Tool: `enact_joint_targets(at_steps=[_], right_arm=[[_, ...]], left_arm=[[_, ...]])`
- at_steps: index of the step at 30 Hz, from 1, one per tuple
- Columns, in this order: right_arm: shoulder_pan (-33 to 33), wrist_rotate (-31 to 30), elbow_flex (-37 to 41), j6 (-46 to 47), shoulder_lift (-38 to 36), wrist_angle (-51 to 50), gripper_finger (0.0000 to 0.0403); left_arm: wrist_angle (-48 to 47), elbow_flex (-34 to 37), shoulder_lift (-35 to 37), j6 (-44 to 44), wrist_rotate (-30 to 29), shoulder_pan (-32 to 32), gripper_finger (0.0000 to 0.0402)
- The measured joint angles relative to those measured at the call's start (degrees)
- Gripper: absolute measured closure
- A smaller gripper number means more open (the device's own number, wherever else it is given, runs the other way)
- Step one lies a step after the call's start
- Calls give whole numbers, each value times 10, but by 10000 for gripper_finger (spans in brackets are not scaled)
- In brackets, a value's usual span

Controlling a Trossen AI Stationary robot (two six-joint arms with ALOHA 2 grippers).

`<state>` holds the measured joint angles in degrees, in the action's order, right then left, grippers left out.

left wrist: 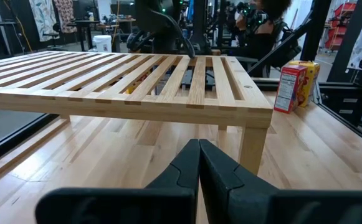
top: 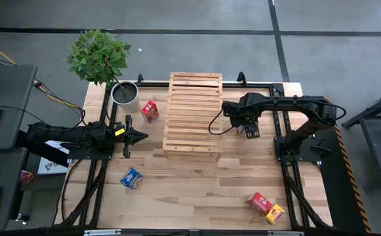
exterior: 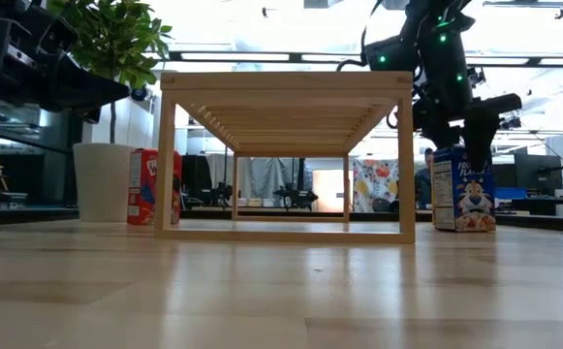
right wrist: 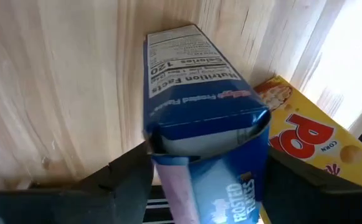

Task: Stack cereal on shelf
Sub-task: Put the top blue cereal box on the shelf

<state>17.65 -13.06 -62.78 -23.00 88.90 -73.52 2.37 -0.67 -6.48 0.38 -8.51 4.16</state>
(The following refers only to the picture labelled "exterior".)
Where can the black ceiling spotlight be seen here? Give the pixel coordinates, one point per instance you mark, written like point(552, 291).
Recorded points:
point(509, 122)

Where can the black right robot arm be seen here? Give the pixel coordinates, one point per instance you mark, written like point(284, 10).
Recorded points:
point(448, 63)

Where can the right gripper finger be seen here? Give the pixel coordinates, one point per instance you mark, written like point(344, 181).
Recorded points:
point(479, 140)
point(443, 140)

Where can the black background robot arm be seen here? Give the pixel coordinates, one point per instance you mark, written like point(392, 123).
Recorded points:
point(220, 194)
point(295, 196)

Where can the small round dark camera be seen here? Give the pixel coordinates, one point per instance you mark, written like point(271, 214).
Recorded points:
point(139, 93)

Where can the grey tray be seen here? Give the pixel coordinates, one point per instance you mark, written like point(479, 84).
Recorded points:
point(12, 198)

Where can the grey hanging cloth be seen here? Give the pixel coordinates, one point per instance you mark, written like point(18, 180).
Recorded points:
point(261, 177)

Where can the blue plastic bin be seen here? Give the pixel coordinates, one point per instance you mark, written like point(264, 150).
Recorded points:
point(511, 193)

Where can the floral patterned cloth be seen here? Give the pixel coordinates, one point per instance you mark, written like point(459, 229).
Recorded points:
point(373, 184)

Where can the green leafy potted tree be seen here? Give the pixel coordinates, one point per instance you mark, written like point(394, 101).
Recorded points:
point(111, 39)

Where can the orange lit panel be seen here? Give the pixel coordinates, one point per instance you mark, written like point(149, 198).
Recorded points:
point(329, 189)

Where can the light wooden slatted shelf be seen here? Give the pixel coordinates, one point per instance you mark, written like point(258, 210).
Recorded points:
point(286, 82)

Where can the blue Frosted Flakes cereal box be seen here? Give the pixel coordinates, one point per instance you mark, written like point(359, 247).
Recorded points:
point(460, 203)

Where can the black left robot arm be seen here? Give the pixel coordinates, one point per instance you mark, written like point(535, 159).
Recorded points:
point(0, 7)

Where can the black computer monitor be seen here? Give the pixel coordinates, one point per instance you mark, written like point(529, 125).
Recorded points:
point(538, 172)

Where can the red Froot Loops cereal box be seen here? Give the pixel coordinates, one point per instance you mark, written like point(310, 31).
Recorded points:
point(143, 189)

